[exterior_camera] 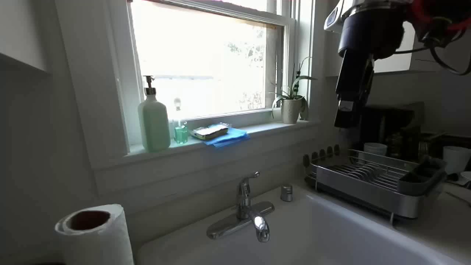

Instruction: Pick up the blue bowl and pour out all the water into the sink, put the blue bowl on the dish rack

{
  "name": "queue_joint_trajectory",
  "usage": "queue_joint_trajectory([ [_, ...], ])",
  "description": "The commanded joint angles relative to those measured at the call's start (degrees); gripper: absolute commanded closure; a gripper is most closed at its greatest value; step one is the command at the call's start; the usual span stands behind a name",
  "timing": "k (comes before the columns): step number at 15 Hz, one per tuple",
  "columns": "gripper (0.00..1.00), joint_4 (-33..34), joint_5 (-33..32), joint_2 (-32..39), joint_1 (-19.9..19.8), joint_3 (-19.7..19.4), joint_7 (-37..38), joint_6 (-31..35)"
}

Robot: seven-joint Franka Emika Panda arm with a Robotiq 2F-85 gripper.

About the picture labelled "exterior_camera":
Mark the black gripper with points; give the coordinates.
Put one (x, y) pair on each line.
(353, 89)

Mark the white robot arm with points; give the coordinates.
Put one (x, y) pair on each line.
(373, 30)

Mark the steel dish rack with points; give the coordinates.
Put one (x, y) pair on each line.
(369, 179)

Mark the chrome sink sprayer cap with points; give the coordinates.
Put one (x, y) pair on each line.
(287, 193)

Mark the dish sponge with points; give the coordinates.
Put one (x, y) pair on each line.
(210, 133)

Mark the white sink basin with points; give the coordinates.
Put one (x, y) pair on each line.
(310, 230)

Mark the chrome sink faucet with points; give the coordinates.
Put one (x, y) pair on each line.
(247, 214)

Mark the black coffee maker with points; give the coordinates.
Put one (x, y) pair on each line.
(382, 121)

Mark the white potted plant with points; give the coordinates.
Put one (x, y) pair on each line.
(294, 104)

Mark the light green cup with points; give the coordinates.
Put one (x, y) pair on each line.
(376, 148)

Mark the grey utensil caddy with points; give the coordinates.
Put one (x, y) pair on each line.
(422, 177)

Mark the white mug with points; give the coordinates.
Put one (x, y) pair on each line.
(457, 158)

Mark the small teal sanitizer bottle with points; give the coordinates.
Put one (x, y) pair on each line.
(181, 129)

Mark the green soap pump bottle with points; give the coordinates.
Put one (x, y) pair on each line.
(154, 120)

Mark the paper towel roll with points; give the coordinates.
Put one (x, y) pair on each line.
(97, 236)

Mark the white window frame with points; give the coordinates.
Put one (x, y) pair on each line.
(228, 61)

